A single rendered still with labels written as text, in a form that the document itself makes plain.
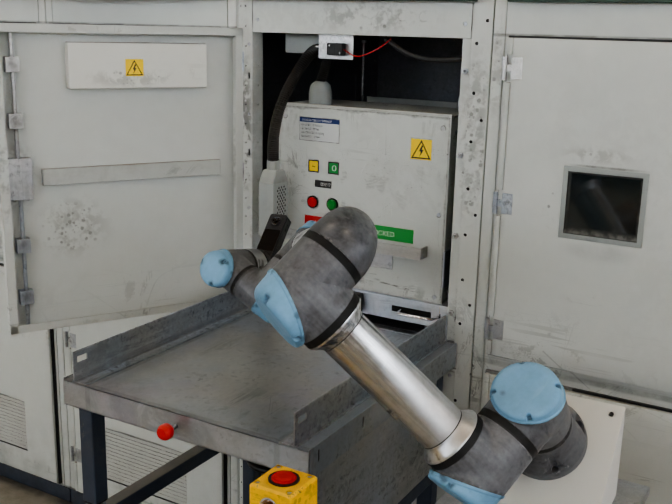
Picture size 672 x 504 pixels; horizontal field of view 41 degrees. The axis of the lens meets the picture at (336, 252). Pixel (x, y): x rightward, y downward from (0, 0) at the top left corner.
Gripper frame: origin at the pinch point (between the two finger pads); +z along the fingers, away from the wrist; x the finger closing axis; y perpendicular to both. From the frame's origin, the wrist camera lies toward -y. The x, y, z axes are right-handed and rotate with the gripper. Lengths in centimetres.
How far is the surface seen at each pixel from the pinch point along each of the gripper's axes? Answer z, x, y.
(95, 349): -37, -28, 23
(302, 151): 21.8, -16.5, -24.2
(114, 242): -7, -53, 4
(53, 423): 33, -111, 72
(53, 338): 30, -110, 43
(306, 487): -61, 41, 30
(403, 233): 24.8, 13.4, -6.0
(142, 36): -8, -47, -48
